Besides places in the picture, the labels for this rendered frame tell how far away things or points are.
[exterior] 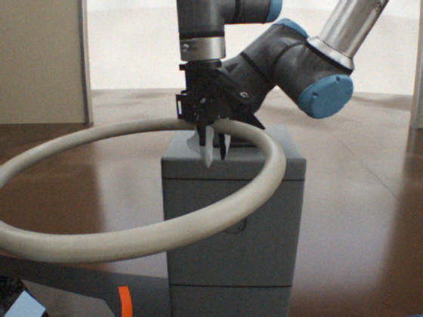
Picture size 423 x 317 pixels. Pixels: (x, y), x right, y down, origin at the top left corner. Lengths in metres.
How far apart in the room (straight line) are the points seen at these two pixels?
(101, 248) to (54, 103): 5.26
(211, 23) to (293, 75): 0.35
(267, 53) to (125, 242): 0.79
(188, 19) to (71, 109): 4.87
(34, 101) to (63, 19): 1.32
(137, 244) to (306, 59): 0.70
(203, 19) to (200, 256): 0.69
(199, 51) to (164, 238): 0.41
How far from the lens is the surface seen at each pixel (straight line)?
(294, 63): 0.96
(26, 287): 0.53
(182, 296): 1.20
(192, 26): 0.67
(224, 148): 0.76
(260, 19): 0.75
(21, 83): 5.81
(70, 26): 5.37
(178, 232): 0.35
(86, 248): 0.36
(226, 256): 1.09
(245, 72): 1.03
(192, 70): 0.72
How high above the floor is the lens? 1.16
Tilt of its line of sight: 18 degrees down
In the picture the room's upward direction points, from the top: straight up
